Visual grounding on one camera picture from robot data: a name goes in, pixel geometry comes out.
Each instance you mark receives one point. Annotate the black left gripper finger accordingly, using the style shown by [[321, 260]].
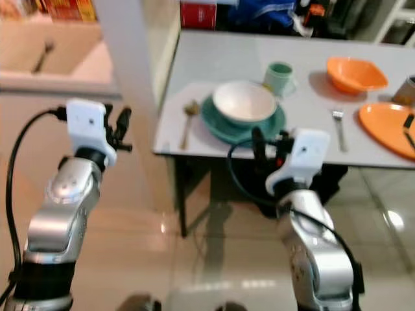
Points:
[[123, 118]]

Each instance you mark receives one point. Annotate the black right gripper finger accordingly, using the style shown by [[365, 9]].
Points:
[[259, 144]]

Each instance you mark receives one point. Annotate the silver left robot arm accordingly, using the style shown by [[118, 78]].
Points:
[[55, 220]]

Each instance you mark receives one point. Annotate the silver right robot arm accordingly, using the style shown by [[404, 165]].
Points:
[[318, 259]]

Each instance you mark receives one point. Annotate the teal plate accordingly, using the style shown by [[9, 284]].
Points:
[[224, 129]]

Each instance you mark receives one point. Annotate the white bowl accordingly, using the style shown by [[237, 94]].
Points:
[[243, 102]]

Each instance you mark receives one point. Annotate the black bag under table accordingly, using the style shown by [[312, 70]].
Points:
[[331, 181]]

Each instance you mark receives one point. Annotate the metal fork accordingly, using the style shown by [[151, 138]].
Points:
[[338, 120]]

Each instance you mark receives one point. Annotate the mint green mug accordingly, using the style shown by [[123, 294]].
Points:
[[277, 80]]

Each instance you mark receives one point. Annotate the metal spoon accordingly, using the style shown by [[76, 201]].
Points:
[[190, 109]]

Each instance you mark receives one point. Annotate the grey dining table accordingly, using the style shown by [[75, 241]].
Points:
[[240, 52]]

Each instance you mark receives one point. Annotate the orange plate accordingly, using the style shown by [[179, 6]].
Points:
[[381, 128]]

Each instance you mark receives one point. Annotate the dark sink faucet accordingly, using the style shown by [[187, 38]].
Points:
[[45, 55]]

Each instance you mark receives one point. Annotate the orange bowl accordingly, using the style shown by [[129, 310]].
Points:
[[355, 74]]

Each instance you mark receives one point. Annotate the red and yellow carton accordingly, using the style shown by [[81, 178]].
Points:
[[70, 9]]

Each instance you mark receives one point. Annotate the red box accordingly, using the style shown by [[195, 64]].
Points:
[[198, 15]]

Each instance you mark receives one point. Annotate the blue bag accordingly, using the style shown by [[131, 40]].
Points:
[[259, 16]]

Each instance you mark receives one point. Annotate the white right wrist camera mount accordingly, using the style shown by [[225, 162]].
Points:
[[305, 155]]

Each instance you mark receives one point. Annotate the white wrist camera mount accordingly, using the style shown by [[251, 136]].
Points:
[[87, 126], [305, 155]]

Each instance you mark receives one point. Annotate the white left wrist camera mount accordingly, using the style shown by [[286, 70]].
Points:
[[87, 126]]

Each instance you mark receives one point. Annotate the white shelf frame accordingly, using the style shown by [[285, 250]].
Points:
[[392, 19]]

